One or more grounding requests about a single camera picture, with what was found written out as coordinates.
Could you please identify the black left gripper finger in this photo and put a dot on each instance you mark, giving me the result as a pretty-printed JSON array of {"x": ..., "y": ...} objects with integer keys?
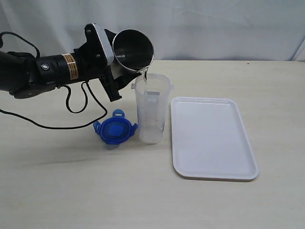
[
  {"x": 109, "y": 86},
  {"x": 110, "y": 35}
]

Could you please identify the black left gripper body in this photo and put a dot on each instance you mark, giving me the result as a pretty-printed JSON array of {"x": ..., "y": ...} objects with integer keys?
[{"x": 76, "y": 67}]

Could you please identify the stainless steel cup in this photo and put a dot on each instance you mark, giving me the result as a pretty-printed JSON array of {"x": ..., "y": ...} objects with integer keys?
[{"x": 133, "y": 52}]

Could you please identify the clear plastic container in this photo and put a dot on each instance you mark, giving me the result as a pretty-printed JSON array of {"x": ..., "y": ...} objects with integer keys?
[{"x": 152, "y": 101}]

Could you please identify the blue container lid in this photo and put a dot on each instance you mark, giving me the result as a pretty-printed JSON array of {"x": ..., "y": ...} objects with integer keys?
[{"x": 115, "y": 130}]

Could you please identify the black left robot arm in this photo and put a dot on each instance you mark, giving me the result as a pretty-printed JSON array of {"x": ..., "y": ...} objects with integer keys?
[{"x": 24, "y": 75}]

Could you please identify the white backdrop cloth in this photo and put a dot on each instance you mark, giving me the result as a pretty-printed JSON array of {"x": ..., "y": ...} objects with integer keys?
[{"x": 178, "y": 29}]

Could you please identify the white plastic tray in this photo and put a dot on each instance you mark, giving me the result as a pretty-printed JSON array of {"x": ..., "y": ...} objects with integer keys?
[{"x": 210, "y": 141}]

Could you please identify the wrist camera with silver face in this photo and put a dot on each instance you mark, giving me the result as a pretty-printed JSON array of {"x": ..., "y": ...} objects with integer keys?
[{"x": 98, "y": 46}]

